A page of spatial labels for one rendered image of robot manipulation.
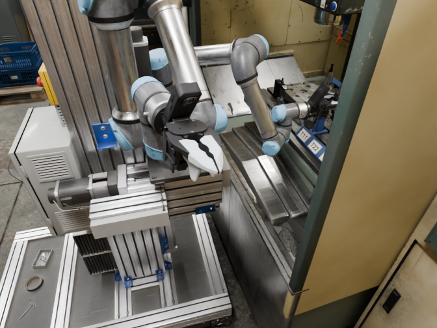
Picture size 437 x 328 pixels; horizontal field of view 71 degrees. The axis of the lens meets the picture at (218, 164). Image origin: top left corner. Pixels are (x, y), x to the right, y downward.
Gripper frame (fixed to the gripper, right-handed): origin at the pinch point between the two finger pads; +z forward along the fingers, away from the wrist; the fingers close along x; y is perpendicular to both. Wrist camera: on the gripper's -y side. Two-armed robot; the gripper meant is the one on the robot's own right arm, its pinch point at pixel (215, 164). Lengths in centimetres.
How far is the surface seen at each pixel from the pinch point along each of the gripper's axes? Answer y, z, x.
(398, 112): -1.8, -1.9, -49.0
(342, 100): -4.1, -6.9, -34.5
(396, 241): 53, 3, -82
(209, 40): 37, -200, -107
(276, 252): 72, -22, -50
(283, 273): 72, -13, -47
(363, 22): -19.7, -7.2, -32.4
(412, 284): 69, 14, -89
